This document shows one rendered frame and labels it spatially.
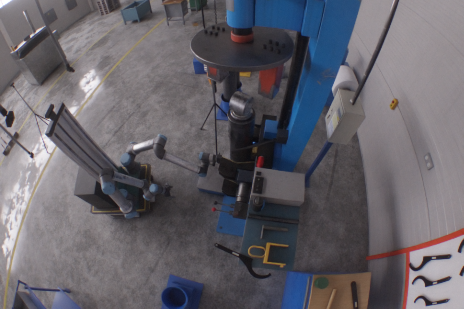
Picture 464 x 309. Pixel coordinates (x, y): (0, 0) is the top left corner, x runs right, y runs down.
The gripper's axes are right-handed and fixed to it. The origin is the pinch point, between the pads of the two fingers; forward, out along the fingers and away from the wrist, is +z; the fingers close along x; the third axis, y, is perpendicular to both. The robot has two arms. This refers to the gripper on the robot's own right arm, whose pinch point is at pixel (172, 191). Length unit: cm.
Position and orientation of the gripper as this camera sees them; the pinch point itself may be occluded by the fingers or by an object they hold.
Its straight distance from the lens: 238.0
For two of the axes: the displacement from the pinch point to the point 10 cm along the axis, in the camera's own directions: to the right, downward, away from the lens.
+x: 3.2, 8.2, -4.7
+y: -8.7, 4.5, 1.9
